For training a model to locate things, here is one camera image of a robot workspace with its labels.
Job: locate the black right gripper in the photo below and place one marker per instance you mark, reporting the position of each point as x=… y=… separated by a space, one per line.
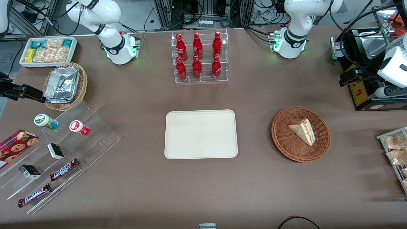
x=7 y=89

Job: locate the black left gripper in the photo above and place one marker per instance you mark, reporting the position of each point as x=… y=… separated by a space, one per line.
x=368 y=71

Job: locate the triangular sandwich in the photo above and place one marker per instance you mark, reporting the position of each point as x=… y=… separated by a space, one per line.
x=303 y=132

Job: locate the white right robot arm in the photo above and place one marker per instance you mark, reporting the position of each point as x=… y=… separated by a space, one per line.
x=95 y=16

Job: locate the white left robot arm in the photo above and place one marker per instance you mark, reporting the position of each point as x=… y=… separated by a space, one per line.
x=295 y=19

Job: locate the light oval wicker basket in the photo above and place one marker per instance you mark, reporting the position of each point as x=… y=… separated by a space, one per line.
x=83 y=86

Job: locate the brown round wicker basket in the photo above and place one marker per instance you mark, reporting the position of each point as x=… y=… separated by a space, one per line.
x=286 y=143

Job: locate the cream plastic tray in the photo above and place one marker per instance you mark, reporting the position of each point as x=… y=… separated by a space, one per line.
x=200 y=135

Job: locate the black hot food warmer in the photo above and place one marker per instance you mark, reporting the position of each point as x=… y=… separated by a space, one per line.
x=361 y=98

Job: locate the stacked aluminium foil trays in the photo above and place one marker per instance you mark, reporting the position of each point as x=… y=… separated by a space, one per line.
x=62 y=84

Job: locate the green lid snack cup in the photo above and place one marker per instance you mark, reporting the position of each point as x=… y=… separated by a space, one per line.
x=44 y=121

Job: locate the yellow snack packet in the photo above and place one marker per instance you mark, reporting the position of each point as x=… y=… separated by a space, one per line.
x=30 y=55

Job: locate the steel warmer pan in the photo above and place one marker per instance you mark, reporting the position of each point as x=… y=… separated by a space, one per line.
x=373 y=47

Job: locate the large clear cracker pack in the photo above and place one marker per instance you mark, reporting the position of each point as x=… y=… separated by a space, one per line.
x=52 y=54

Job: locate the teal snack packet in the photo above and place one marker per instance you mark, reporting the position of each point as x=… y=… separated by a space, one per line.
x=67 y=43
x=37 y=44

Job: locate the small clear cracker pack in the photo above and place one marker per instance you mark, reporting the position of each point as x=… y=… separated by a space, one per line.
x=54 y=43

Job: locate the red cookie box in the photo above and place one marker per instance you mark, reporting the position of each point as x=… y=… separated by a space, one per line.
x=17 y=146

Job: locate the red lid snack cup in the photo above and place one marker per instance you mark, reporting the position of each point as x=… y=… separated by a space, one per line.
x=78 y=127

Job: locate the white rectangular snack bin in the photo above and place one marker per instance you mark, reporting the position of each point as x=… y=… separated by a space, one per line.
x=74 y=51

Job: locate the small black box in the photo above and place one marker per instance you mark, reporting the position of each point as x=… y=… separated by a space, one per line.
x=56 y=151
x=29 y=171

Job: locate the red sausage in warmer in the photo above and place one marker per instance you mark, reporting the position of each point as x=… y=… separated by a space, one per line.
x=399 y=33

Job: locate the orange fried food piece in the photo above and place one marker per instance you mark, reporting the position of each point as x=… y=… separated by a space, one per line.
x=397 y=17

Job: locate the clear acrylic stepped shelf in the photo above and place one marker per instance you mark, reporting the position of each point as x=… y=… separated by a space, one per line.
x=95 y=140

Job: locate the clear bag of pastry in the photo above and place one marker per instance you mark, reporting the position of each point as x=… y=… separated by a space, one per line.
x=396 y=141
x=397 y=157
x=404 y=172
x=405 y=184

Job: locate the Snickers chocolate bar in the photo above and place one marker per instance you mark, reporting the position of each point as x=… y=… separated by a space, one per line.
x=63 y=170
x=34 y=195

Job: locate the red cola bottle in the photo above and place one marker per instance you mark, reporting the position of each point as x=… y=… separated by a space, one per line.
x=181 y=70
x=197 y=47
x=216 y=68
x=197 y=69
x=181 y=47
x=217 y=44

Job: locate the clear acrylic bottle rack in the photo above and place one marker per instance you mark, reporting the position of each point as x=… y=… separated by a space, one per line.
x=205 y=81

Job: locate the white power strip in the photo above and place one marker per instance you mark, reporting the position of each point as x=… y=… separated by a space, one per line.
x=205 y=23

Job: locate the grey device edge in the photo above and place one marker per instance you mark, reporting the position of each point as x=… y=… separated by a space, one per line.
x=207 y=226

